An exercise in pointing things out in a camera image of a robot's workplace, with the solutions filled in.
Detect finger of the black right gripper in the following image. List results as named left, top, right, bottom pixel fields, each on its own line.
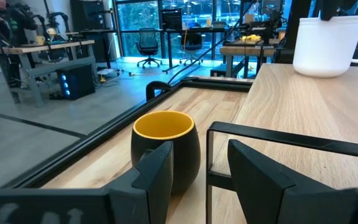
left=320, top=0, right=341, bottom=22
left=340, top=0, right=358, bottom=12

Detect black office chair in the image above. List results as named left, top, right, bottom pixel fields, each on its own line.
left=135, top=27, right=163, bottom=69
left=178, top=30, right=205, bottom=66

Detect small wooden table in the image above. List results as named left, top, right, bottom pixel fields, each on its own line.
left=219, top=39, right=281, bottom=78

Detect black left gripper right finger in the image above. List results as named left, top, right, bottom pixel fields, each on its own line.
left=227, top=139, right=358, bottom=224

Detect black computer tower with lights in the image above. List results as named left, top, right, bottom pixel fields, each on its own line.
left=56, top=64, right=96, bottom=101

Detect black hanging cable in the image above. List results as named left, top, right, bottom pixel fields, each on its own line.
left=166, top=0, right=257, bottom=86

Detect person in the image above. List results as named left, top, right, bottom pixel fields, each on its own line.
left=0, top=0, right=39, bottom=88

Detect wooden workbench grey legs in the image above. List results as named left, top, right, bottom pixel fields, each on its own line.
left=0, top=39, right=98, bottom=108

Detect white mug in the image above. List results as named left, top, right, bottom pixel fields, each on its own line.
left=292, top=15, right=358, bottom=78

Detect black cabinet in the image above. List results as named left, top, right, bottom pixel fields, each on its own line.
left=70, top=0, right=117, bottom=62

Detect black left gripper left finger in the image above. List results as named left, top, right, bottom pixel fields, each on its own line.
left=103, top=141, right=174, bottom=224

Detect black desk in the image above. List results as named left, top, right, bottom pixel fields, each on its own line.
left=162, top=27, right=229, bottom=74

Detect black metal table frame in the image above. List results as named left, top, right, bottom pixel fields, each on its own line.
left=1, top=76, right=254, bottom=190

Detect black mug yellow inside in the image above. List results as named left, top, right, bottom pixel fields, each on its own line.
left=131, top=110, right=201, bottom=195

